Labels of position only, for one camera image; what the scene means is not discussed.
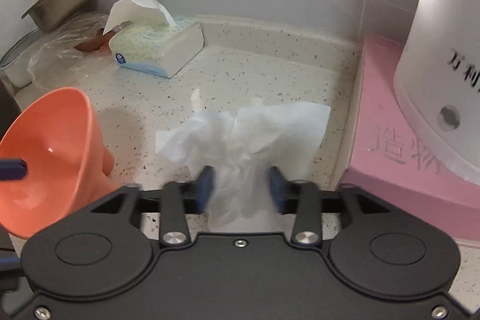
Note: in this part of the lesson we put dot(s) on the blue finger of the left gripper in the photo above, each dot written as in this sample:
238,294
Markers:
13,169

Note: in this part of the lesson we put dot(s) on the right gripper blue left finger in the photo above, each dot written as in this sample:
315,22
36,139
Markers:
180,199

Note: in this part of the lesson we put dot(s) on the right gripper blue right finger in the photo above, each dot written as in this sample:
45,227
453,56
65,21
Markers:
301,198

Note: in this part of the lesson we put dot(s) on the coral footed bowl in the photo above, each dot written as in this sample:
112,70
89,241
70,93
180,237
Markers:
60,139

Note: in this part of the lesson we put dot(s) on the white paper tissue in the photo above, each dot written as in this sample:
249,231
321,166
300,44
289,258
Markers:
241,145

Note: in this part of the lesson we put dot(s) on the black rice cooker pot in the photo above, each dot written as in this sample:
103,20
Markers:
9,109

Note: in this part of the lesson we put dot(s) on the pink box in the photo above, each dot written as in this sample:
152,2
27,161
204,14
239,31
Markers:
381,154

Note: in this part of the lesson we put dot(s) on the steel steamer pot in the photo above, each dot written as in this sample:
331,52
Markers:
14,63

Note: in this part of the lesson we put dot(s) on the clear plastic bag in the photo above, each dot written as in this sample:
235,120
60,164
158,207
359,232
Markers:
70,54

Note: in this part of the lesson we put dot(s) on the tissue pack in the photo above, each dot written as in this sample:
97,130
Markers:
147,38

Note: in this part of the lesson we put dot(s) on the white electric kettle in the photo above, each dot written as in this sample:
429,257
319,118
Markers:
436,82

